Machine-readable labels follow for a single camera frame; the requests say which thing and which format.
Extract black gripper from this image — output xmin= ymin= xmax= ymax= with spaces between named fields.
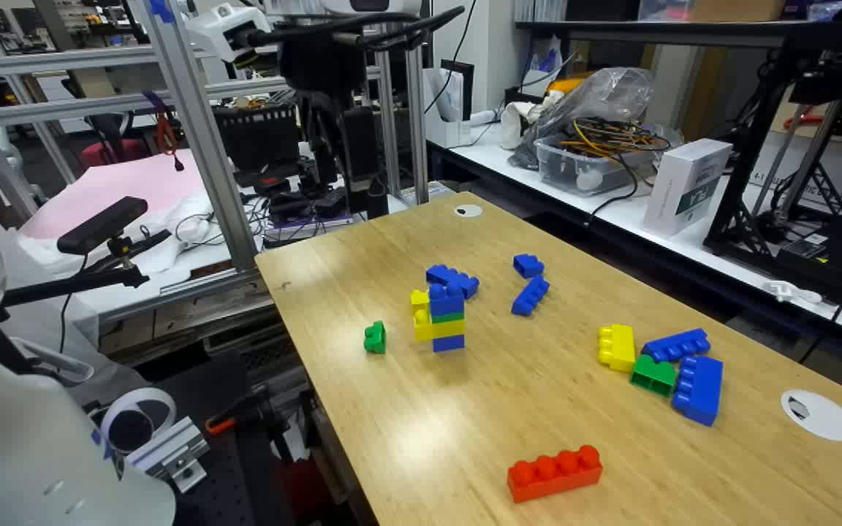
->
xmin=277 ymin=25 xmax=393 ymax=221

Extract long blue toy block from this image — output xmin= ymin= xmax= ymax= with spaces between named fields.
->
xmin=640 ymin=326 xmax=713 ymax=364
xmin=423 ymin=262 xmax=483 ymax=301
xmin=510 ymin=274 xmax=553 ymax=319

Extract small green toy block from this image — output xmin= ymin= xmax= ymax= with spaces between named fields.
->
xmin=362 ymin=319 xmax=388 ymax=356

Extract small blue toy block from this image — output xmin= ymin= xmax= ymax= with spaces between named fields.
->
xmin=511 ymin=250 xmax=546 ymax=281

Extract square yellow toy block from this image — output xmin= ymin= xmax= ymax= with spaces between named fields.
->
xmin=596 ymin=320 xmax=640 ymax=376

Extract red four-stud toy block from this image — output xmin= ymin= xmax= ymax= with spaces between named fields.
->
xmin=505 ymin=443 xmax=606 ymax=505

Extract pink foam sheet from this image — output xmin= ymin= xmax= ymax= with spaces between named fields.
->
xmin=21 ymin=145 xmax=210 ymax=244

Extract red office chair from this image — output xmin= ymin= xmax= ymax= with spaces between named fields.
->
xmin=73 ymin=110 xmax=156 ymax=169

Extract clear plastic bin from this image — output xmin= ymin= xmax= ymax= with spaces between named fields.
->
xmin=533 ymin=120 xmax=681 ymax=198

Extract clear plastic bag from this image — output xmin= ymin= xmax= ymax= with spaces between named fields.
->
xmin=521 ymin=65 xmax=660 ymax=148

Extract dark metal shelf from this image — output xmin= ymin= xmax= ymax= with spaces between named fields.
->
xmin=511 ymin=15 xmax=842 ymax=53

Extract white cardboard box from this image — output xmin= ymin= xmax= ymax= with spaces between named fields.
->
xmin=640 ymin=136 xmax=738 ymax=237

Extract clear storage tote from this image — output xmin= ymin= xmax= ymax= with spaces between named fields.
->
xmin=635 ymin=0 xmax=692 ymax=24

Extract white workbench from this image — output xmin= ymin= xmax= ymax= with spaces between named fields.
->
xmin=428 ymin=106 xmax=842 ymax=351

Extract brown cardboard box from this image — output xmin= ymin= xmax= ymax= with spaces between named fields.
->
xmin=688 ymin=0 xmax=792 ymax=24

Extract black 3D printer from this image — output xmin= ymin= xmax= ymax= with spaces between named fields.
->
xmin=705 ymin=0 xmax=842 ymax=301

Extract black wire basket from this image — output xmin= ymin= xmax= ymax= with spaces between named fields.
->
xmin=213 ymin=97 xmax=305 ymax=174

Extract aluminium extrusion frame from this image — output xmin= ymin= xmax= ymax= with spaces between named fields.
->
xmin=0 ymin=0 xmax=434 ymax=285

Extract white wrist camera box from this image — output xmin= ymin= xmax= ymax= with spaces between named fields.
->
xmin=184 ymin=0 xmax=274 ymax=60

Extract black stereo camera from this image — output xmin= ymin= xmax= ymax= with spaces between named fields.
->
xmin=56 ymin=192 xmax=153 ymax=256

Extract tangled cables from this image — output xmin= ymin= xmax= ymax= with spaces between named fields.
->
xmin=564 ymin=114 xmax=678 ymax=173

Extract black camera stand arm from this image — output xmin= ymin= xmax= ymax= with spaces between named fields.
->
xmin=0 ymin=230 xmax=176 ymax=315

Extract white ring clamp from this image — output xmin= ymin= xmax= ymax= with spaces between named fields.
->
xmin=96 ymin=386 xmax=182 ymax=461

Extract aluminium bracket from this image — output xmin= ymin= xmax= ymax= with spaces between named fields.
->
xmin=124 ymin=414 xmax=210 ymax=493

